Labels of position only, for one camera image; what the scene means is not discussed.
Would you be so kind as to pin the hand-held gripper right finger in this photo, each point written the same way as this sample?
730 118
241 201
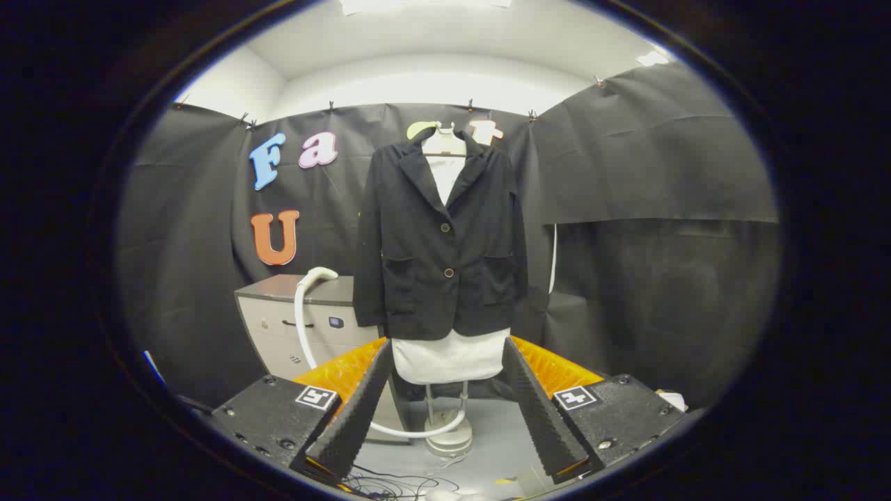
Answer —
536 403

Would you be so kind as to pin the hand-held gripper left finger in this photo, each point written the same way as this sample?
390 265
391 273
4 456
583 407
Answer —
362 403

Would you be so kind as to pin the white garment steamer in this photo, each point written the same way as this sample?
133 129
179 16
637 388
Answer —
317 274

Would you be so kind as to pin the metal mannequin stand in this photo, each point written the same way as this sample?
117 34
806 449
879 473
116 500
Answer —
449 438

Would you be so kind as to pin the white mannequin torso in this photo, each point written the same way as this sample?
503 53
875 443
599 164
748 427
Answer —
449 358

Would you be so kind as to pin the grey drawer cabinet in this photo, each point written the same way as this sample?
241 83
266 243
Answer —
271 327

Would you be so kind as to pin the white pole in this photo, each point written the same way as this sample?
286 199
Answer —
554 257

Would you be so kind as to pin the black backdrop cloth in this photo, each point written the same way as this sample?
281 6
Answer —
626 174

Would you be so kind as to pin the ceiling light panel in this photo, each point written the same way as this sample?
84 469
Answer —
418 4
653 58

